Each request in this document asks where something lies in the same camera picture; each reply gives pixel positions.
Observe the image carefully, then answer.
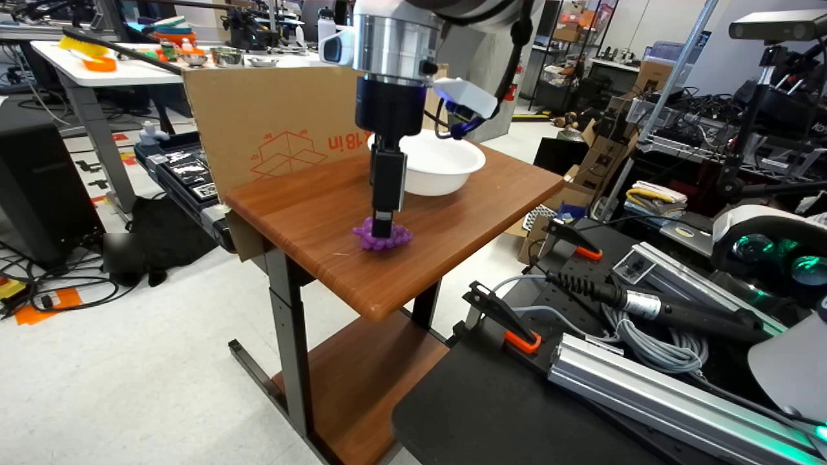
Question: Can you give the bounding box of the black cabinet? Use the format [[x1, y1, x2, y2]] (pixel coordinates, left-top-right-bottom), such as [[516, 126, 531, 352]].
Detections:
[[0, 102, 98, 274]]

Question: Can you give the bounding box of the grey camera on tripod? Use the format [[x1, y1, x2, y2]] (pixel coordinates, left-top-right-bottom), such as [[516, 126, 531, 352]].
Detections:
[[726, 8, 827, 44]]

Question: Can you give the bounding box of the small orange toy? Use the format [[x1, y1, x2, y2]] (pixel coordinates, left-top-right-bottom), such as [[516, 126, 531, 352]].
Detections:
[[156, 33, 208, 68]]

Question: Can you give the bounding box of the black bag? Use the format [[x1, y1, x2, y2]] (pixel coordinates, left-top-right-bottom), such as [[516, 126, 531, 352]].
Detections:
[[98, 194, 218, 290]]

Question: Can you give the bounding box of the brown wooden side table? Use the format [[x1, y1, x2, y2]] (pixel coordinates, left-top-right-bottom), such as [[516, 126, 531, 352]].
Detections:
[[218, 143, 569, 465]]

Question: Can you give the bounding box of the folded yellow cloth stack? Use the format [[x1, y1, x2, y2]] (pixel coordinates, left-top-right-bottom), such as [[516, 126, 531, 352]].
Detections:
[[622, 179, 690, 219]]

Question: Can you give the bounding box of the silver aluminium rail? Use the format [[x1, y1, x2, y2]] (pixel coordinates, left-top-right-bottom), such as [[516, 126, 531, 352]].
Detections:
[[544, 330, 827, 465]]

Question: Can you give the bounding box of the yellow and orange plastic object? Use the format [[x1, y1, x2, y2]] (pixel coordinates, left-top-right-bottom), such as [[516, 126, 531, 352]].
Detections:
[[57, 33, 119, 75]]

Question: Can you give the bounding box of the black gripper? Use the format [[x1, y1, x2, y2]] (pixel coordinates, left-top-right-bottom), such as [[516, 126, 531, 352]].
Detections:
[[354, 73, 432, 243]]

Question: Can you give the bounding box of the long black stick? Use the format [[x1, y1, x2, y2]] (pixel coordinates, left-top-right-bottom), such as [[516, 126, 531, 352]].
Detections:
[[59, 24, 189, 79]]

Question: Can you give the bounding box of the white work table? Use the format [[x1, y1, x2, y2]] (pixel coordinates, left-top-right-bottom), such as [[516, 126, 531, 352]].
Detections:
[[27, 36, 322, 216]]

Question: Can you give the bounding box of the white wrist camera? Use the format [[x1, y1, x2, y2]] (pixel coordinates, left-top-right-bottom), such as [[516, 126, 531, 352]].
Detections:
[[432, 79, 500, 143]]

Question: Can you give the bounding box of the white plastic bowl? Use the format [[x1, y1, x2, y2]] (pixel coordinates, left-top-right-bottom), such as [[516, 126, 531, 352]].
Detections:
[[366, 129, 487, 201]]

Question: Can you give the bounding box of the large brown cardboard box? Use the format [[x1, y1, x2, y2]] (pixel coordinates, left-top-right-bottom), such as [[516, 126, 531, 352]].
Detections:
[[181, 63, 383, 206]]

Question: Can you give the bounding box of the purple grapefruit toy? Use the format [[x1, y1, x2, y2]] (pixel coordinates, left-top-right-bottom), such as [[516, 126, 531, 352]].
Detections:
[[350, 216, 416, 257]]

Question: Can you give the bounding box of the camera with green lenses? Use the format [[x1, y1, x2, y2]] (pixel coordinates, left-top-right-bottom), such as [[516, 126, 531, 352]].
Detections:
[[707, 201, 827, 306]]

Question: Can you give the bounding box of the black clamp with orange tip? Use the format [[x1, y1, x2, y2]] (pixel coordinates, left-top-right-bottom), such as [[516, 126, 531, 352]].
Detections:
[[538, 218, 606, 265], [459, 279, 544, 359]]

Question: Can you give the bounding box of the silver metal bracket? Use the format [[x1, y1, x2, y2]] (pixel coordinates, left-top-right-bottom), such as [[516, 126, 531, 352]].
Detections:
[[610, 240, 666, 288]]

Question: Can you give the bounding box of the black tray with parts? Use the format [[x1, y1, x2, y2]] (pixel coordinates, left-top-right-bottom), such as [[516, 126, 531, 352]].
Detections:
[[133, 141, 234, 254]]

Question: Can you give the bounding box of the black corrugated cable conduit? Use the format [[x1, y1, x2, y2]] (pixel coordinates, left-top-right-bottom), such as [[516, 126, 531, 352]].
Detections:
[[544, 266, 769, 349]]

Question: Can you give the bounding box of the open cardboard box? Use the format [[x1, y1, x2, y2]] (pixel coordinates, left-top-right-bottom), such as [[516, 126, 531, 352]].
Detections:
[[566, 120, 641, 209]]

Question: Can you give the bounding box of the grey coiled cable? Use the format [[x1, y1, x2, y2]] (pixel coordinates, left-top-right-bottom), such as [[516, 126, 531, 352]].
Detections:
[[598, 303, 712, 380]]

